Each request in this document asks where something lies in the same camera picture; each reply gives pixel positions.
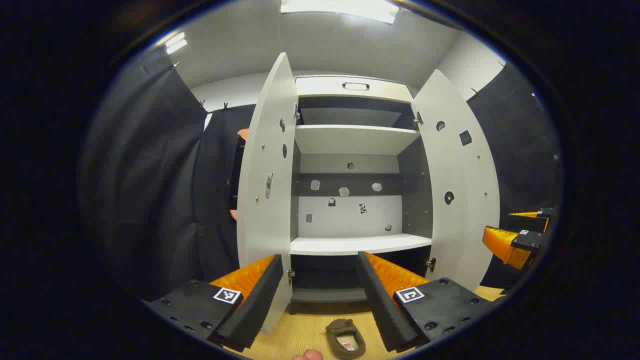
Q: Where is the black backdrop cloth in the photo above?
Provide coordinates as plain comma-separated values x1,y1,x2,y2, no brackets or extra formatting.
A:
80,45,257,302
467,62,563,290

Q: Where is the cabinet door with camera sticker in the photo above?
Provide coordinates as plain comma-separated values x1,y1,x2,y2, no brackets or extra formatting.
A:
236,52,299,335

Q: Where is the brown fuzzy shoe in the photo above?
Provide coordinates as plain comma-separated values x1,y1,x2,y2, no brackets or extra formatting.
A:
325,318,367,360

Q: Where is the long ceiling light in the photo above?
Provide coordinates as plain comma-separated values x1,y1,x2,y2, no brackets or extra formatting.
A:
280,0,400,25

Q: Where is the small ceiling light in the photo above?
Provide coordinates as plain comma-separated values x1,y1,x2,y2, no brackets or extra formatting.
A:
165,32,188,55

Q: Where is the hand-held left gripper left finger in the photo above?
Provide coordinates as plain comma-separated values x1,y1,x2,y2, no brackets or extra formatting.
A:
142,254,284,353

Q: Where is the white shoe cabinet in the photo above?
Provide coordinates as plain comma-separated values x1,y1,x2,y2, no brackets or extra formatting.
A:
289,75,435,306

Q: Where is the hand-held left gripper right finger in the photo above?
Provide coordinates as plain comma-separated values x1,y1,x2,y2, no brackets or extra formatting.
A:
356,251,496,353

